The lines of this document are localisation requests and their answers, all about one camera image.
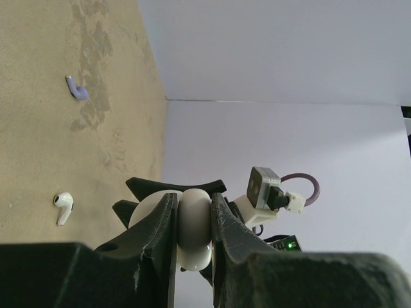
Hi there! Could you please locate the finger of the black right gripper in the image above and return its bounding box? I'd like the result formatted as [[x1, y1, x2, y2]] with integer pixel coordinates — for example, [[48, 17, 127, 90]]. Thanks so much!
[[112, 200, 139, 229], [125, 177, 227, 201]]

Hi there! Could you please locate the purple earbud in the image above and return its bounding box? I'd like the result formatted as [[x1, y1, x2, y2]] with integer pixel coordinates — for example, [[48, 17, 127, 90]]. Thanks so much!
[[65, 75, 89, 101]]

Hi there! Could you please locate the white earbud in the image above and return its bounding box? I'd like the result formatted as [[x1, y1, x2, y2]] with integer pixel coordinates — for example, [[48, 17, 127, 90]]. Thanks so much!
[[53, 192, 74, 226]]

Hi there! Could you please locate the white charging case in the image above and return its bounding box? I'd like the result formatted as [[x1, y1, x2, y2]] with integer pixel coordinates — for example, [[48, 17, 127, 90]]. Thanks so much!
[[128, 189, 212, 271]]

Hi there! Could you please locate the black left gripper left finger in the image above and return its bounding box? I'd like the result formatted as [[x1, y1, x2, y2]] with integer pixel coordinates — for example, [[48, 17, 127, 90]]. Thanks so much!
[[1, 193, 178, 307]]

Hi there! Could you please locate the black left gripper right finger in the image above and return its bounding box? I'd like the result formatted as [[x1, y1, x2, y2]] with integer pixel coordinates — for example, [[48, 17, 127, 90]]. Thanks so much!
[[211, 193, 410, 307]]

